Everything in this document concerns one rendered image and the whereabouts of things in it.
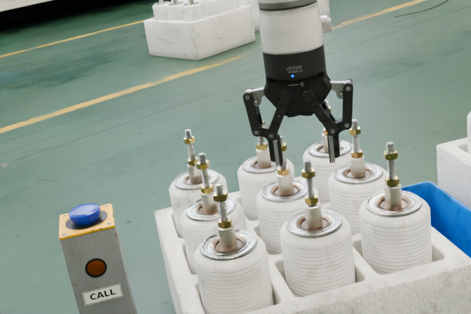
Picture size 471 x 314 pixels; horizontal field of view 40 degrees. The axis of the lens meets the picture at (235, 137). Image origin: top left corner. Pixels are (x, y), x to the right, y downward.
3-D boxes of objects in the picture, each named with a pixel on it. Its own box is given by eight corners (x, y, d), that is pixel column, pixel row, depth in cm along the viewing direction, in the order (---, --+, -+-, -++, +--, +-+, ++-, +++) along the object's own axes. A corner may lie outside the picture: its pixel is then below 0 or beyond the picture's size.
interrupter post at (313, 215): (326, 228, 86) (323, 205, 85) (308, 231, 86) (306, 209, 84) (319, 220, 88) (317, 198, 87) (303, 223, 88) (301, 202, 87)
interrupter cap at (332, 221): (351, 232, 84) (350, 227, 84) (296, 245, 83) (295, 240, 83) (331, 208, 91) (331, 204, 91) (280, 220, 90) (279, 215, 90)
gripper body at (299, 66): (253, 52, 76) (263, 127, 79) (326, 44, 74) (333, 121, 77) (261, 38, 82) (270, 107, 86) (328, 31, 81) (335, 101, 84)
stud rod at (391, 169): (392, 191, 89) (389, 141, 86) (398, 193, 88) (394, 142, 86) (387, 194, 88) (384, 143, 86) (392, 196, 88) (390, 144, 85)
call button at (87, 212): (103, 226, 82) (99, 212, 81) (71, 233, 81) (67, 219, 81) (101, 213, 86) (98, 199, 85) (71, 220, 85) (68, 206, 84)
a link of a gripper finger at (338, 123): (326, 121, 80) (330, 158, 82) (351, 119, 80) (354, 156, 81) (327, 117, 82) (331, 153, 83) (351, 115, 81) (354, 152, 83)
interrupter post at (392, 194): (404, 208, 88) (404, 186, 87) (387, 211, 88) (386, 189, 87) (399, 201, 90) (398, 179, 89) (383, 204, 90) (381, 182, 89)
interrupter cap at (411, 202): (430, 214, 85) (429, 209, 85) (373, 223, 85) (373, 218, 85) (411, 190, 93) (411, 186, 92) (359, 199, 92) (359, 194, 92)
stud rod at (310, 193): (314, 209, 87) (308, 158, 84) (317, 212, 86) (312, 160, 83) (308, 212, 87) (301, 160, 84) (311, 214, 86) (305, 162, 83)
